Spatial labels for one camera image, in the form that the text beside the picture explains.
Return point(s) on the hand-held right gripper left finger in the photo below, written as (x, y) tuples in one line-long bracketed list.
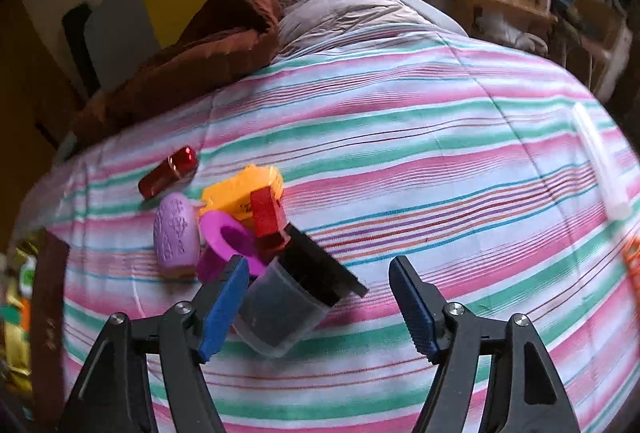
[(225, 308)]

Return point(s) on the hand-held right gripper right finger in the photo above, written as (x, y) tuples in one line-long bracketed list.
[(415, 308)]

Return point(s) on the clear jar black lid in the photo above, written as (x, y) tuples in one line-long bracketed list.
[(280, 308)]

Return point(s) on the purple plastic stamper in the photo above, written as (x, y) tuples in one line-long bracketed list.
[(215, 233)]

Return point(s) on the purple egg-shaped toy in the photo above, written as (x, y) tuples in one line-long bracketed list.
[(172, 233)]

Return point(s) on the red plastic block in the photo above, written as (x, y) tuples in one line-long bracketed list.
[(267, 215)]

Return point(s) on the yellow plastic toy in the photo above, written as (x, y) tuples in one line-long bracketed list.
[(235, 195)]

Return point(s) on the red metal cylinder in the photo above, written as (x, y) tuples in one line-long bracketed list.
[(167, 173)]

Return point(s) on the striped blanket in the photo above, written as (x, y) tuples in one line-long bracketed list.
[(400, 138)]

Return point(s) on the white plastic tube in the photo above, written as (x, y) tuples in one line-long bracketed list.
[(600, 163)]

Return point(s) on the brown cloth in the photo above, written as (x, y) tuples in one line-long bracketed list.
[(200, 58)]

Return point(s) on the grey duvet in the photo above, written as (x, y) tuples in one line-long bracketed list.
[(350, 8)]

